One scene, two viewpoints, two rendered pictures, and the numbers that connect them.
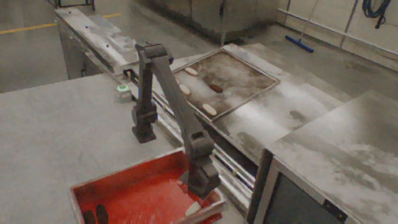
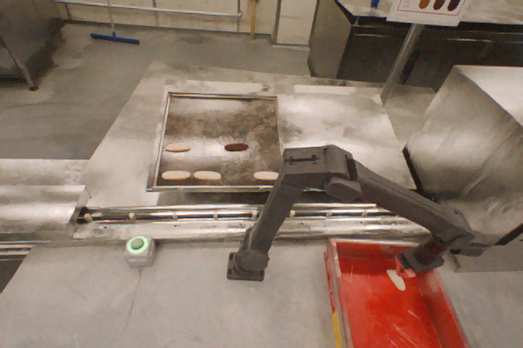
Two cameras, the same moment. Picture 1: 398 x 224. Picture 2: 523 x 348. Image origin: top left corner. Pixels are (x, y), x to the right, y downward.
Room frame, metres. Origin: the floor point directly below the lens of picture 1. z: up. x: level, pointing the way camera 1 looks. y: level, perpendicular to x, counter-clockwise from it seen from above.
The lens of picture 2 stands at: (0.92, 0.59, 1.71)
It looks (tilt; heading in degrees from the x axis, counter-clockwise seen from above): 47 degrees down; 299
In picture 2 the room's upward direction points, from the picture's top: 7 degrees clockwise
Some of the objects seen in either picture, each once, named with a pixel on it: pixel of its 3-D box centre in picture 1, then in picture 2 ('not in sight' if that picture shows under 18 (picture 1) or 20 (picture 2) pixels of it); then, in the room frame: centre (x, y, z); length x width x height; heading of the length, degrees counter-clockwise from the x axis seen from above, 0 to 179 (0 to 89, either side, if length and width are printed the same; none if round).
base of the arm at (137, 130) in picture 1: (143, 127); (246, 261); (1.13, 0.24, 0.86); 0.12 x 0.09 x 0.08; 33
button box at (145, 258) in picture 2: (123, 96); (141, 252); (1.42, 0.41, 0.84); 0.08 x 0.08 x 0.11; 39
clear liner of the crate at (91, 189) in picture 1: (147, 202); (394, 324); (0.69, 0.15, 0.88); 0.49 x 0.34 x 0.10; 124
